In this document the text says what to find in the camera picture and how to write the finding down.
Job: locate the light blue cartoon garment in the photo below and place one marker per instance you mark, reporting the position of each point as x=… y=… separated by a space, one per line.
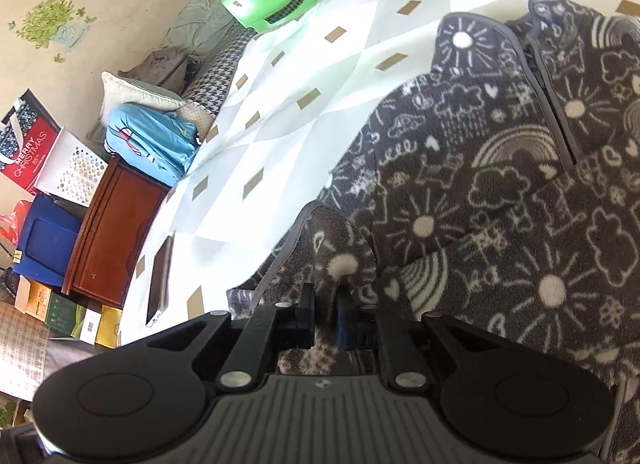
x=150 y=144

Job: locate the plant wall sticker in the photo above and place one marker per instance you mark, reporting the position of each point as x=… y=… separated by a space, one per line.
x=50 y=24

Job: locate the green box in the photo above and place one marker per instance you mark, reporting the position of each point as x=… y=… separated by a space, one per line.
x=65 y=314

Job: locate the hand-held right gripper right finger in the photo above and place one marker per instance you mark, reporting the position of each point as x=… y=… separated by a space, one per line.
x=344 y=324

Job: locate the woven beige cloth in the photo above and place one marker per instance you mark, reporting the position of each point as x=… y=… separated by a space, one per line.
x=20 y=349

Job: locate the grey doodle print fleece jacket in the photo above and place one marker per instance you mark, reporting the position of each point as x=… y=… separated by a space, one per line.
x=475 y=194

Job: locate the brown cardboard box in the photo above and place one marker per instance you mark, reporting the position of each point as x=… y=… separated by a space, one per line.
x=32 y=299

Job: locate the wooden cabinet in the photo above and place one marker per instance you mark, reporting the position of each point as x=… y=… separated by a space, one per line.
x=115 y=234

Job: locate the yellow box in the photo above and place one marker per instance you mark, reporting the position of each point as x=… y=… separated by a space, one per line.
x=109 y=326

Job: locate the white pillow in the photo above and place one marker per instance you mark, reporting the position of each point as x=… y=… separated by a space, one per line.
x=135 y=91

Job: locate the grey hoodie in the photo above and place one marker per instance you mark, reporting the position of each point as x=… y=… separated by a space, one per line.
x=160 y=69

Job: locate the white laundry basket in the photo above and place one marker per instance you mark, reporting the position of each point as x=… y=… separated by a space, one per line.
x=70 y=169

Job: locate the houndstooth sofa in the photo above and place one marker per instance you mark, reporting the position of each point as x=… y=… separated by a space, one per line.
x=220 y=69

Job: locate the blue storage bin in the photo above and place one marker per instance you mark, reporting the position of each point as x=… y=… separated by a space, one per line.
x=47 y=244

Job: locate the red plastic bag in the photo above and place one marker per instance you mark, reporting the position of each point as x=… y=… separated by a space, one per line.
x=12 y=224

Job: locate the small white box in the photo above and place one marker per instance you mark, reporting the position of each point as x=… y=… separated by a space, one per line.
x=90 y=326

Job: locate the red and blue gift bag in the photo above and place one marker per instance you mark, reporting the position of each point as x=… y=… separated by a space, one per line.
x=25 y=144

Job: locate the pale green blanket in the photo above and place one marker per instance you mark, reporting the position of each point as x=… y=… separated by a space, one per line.
x=205 y=14

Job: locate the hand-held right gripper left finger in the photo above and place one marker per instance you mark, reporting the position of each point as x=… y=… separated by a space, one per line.
x=306 y=319

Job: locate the smartphone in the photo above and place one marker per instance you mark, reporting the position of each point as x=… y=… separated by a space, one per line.
x=160 y=284

